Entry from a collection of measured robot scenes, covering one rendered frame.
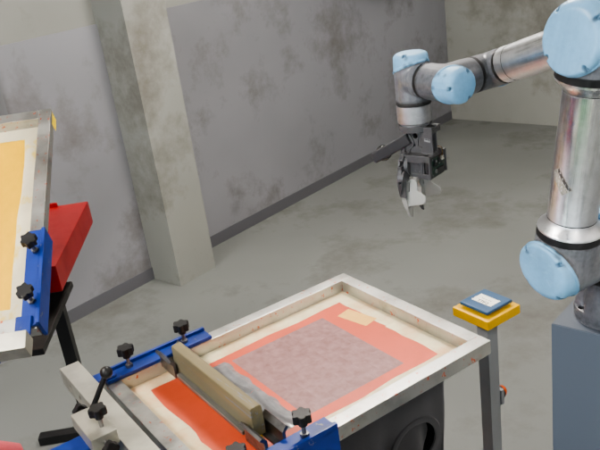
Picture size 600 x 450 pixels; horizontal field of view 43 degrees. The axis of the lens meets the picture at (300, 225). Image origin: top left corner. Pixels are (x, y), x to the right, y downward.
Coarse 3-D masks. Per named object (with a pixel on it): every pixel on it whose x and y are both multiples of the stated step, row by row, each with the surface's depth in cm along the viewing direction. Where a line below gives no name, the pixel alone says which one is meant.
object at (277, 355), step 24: (336, 312) 218; (288, 336) 210; (312, 336) 208; (336, 336) 206; (360, 336) 205; (240, 360) 202; (264, 360) 200; (288, 360) 198; (312, 360) 197; (168, 384) 195; (264, 384) 190; (168, 408) 185; (192, 408) 184
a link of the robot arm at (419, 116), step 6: (396, 108) 164; (402, 108) 162; (408, 108) 162; (414, 108) 161; (420, 108) 161; (426, 108) 162; (396, 114) 166; (402, 114) 163; (408, 114) 162; (414, 114) 162; (420, 114) 162; (426, 114) 162; (402, 120) 164; (408, 120) 162; (414, 120) 162; (420, 120) 162; (426, 120) 163; (408, 126) 164; (414, 126) 163; (420, 126) 163
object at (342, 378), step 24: (384, 336) 203; (336, 360) 195; (360, 360) 194; (384, 360) 192; (408, 360) 191; (288, 384) 188; (312, 384) 187; (336, 384) 185; (360, 384) 184; (288, 408) 179; (312, 408) 178; (336, 408) 176; (216, 432) 174; (288, 432) 171
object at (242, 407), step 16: (176, 352) 190; (192, 352) 188; (192, 368) 184; (208, 368) 180; (208, 384) 178; (224, 384) 173; (224, 400) 173; (240, 400) 166; (240, 416) 168; (256, 416) 164
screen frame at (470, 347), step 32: (320, 288) 226; (352, 288) 225; (256, 320) 214; (416, 320) 204; (448, 352) 186; (480, 352) 187; (128, 384) 195; (416, 384) 176; (352, 416) 167; (160, 448) 169
